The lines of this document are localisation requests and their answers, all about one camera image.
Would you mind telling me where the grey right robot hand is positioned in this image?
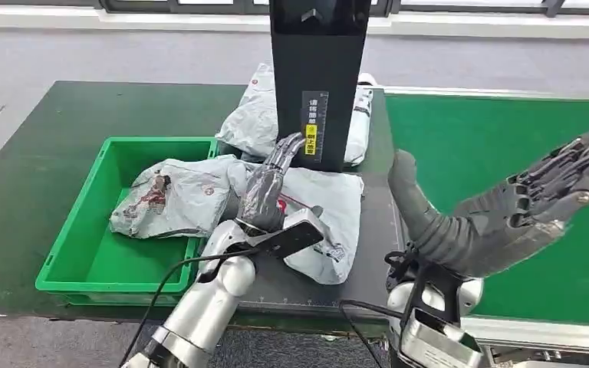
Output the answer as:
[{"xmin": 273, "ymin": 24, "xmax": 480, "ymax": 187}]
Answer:
[{"xmin": 388, "ymin": 112, "xmax": 589, "ymax": 279}]

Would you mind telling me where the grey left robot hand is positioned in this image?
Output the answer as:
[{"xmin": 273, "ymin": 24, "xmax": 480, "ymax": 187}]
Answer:
[{"xmin": 235, "ymin": 133, "xmax": 308, "ymax": 235}]

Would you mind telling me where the green conveyor belt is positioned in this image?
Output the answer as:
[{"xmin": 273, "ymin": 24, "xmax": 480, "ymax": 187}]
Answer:
[{"xmin": 384, "ymin": 94, "xmax": 589, "ymax": 327}]

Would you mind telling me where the black scanner column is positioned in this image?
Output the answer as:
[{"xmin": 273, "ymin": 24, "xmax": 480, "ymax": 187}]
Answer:
[{"xmin": 268, "ymin": 0, "xmax": 373, "ymax": 174}]

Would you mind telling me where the green plastic crate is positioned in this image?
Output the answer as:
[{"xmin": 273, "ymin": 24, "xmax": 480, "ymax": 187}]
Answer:
[{"xmin": 35, "ymin": 136, "xmax": 219, "ymax": 307}]

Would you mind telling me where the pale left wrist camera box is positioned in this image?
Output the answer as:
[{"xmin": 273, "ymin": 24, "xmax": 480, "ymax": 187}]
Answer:
[{"xmin": 268, "ymin": 208, "xmax": 325, "ymax": 260}]

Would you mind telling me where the silver conveyor frame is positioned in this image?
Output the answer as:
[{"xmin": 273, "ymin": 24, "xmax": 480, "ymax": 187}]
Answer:
[{"xmin": 383, "ymin": 86, "xmax": 589, "ymax": 357}]

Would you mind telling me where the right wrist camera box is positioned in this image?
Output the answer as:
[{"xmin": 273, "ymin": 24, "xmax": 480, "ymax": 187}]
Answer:
[{"xmin": 401, "ymin": 307, "xmax": 485, "ymax": 368}]

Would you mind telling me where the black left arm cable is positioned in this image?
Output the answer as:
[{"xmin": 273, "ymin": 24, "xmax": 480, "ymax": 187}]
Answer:
[{"xmin": 119, "ymin": 248, "xmax": 261, "ymax": 368}]

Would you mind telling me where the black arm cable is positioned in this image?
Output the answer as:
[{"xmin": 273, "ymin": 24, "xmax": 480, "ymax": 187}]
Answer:
[
  {"xmin": 119, "ymin": 248, "xmax": 261, "ymax": 368},
  {"xmin": 339, "ymin": 299, "xmax": 408, "ymax": 368}
]

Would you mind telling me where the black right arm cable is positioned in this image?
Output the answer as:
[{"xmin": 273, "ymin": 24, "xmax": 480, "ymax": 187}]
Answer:
[{"xmin": 339, "ymin": 299, "xmax": 408, "ymax": 368}]

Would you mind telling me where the dark window frame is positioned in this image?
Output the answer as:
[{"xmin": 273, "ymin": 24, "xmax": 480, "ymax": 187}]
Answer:
[{"xmin": 0, "ymin": 0, "xmax": 589, "ymax": 18}]

